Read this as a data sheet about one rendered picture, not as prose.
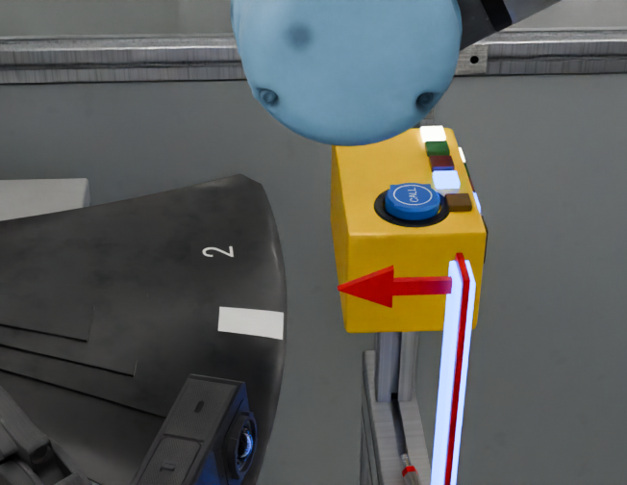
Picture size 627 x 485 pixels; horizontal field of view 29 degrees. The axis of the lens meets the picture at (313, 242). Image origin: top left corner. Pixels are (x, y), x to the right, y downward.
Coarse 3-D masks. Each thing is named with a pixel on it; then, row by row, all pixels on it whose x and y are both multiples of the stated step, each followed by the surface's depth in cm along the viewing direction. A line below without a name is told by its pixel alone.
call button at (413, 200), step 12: (396, 192) 88; (408, 192) 88; (420, 192) 88; (432, 192) 88; (396, 204) 86; (408, 204) 86; (420, 204) 86; (432, 204) 86; (396, 216) 87; (408, 216) 86; (420, 216) 86; (432, 216) 87
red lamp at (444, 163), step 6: (432, 156) 93; (438, 156) 93; (444, 156) 93; (450, 156) 93; (432, 162) 92; (438, 162) 92; (444, 162) 92; (450, 162) 92; (432, 168) 92; (438, 168) 92; (444, 168) 92; (450, 168) 92
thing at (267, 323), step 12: (228, 312) 60; (240, 312) 60; (252, 312) 60; (264, 312) 60; (276, 312) 60; (228, 324) 59; (240, 324) 59; (252, 324) 60; (264, 324) 60; (276, 324) 60; (264, 336) 59; (276, 336) 59
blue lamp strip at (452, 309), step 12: (456, 276) 60; (456, 288) 60; (456, 300) 60; (456, 312) 61; (444, 324) 64; (456, 324) 61; (444, 336) 64; (456, 336) 62; (444, 348) 64; (444, 360) 64; (444, 372) 64; (444, 384) 64; (444, 396) 64; (444, 408) 64; (444, 420) 65; (444, 432) 65; (444, 444) 66; (444, 456) 66; (432, 480) 70
